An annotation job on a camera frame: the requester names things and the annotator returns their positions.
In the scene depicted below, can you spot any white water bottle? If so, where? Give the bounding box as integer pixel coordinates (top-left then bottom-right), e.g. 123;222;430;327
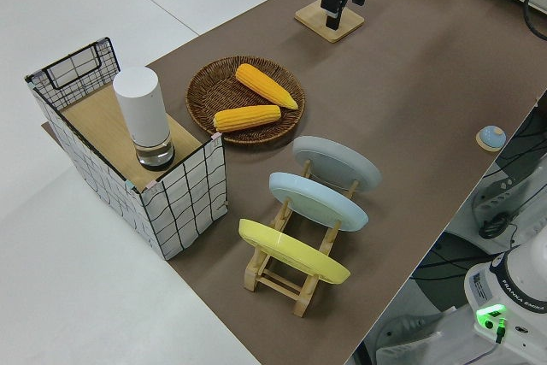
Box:
113;66;176;171

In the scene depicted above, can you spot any brown table mat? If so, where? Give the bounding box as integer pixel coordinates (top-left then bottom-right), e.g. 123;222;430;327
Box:
41;0;547;365

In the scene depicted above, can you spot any yellow corn cob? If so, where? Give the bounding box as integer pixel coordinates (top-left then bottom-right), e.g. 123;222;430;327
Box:
212;104;282;133
235;63;299;110

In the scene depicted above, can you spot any brown wicker basket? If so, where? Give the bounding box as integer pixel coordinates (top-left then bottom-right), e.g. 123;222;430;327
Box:
185;56;307;146

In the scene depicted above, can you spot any grey plate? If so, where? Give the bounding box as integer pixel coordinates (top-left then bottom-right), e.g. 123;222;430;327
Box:
292;135;382;192

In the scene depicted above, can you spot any light blue plate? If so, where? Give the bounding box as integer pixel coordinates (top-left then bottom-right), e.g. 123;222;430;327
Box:
268;172;369;233

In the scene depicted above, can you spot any white power strip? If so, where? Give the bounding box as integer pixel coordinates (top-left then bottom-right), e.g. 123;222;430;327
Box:
469;155;542;229

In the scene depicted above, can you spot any yellow plate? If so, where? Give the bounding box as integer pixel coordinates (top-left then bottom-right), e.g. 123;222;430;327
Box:
238;218;352;285

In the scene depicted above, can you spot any wooden plate rack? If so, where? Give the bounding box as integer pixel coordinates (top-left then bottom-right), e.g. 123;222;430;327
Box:
243;159;360;318

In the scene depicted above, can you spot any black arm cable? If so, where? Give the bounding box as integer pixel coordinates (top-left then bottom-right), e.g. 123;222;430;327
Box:
522;0;547;41

